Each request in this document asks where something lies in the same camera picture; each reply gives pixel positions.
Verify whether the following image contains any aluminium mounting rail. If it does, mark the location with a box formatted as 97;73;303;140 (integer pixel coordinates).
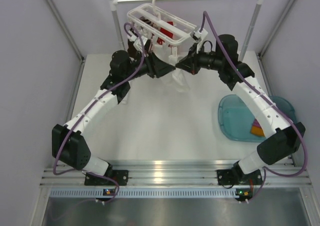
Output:
40;159;312;188

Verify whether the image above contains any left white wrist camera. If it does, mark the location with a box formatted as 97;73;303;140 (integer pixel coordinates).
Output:
127;34;151;52

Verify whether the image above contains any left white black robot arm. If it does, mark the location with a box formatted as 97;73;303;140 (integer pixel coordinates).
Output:
51;50;175;184

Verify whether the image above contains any perforated cable duct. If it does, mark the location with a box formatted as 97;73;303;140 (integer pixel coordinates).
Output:
49;187;252;198

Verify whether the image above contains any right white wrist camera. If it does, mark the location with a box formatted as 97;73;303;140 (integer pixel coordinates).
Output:
190;29;208;43

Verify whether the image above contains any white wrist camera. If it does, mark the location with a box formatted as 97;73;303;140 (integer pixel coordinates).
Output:
127;34;151;52
190;29;208;43

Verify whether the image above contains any white plastic clip hanger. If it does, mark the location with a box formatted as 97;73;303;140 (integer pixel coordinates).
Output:
127;0;197;51

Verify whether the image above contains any brown striped sock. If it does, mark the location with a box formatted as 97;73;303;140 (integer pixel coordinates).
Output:
127;40;137;59

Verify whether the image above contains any orange purple sock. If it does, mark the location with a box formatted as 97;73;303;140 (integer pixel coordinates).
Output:
250;119;265;137

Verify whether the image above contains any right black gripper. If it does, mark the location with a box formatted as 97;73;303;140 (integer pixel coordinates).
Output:
175;43;224;76

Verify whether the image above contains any white sock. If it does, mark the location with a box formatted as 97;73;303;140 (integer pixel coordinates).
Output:
152;44;175;87
169;55;190;92

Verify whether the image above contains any teal plastic basket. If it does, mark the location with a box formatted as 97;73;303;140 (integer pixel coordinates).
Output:
217;94;296;143

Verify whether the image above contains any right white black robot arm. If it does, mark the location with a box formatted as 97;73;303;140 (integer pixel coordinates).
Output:
176;34;306;184

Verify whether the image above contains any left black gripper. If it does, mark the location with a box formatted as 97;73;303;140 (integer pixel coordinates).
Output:
123;49;175;81

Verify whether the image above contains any red sock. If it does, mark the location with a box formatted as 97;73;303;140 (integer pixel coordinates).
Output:
160;21;174;39

